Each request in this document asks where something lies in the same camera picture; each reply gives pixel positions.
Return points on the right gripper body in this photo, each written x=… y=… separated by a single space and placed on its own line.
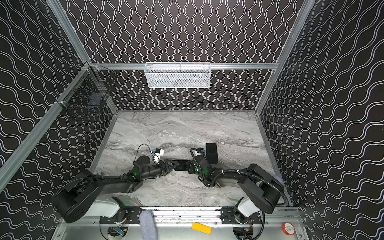
x=193 y=165

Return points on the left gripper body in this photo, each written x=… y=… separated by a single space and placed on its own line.
x=163 y=167

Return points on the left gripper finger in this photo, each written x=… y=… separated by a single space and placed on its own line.
x=172 y=163
x=175 y=169

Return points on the black phone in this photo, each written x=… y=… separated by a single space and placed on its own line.
x=185 y=165

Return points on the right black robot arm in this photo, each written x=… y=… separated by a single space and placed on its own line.
x=263 y=191

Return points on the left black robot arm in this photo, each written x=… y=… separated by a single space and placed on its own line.
x=74 y=199

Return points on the yellow flat block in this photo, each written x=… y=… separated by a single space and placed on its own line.
x=202 y=228

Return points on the lavender cloth pad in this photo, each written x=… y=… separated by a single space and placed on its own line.
x=280 y=180

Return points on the red tape roll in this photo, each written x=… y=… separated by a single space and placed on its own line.
x=288 y=229

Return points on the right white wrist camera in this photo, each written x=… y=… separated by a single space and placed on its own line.
x=199 y=152

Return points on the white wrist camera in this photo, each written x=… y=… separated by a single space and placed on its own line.
x=199 y=152
x=157 y=154

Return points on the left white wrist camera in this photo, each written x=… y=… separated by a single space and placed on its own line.
x=157 y=154

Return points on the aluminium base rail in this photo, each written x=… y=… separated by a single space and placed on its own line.
x=112 y=214

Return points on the white wire basket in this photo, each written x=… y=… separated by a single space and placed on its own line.
x=178 y=75

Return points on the black wire basket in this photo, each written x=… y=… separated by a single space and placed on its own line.
x=90 y=97

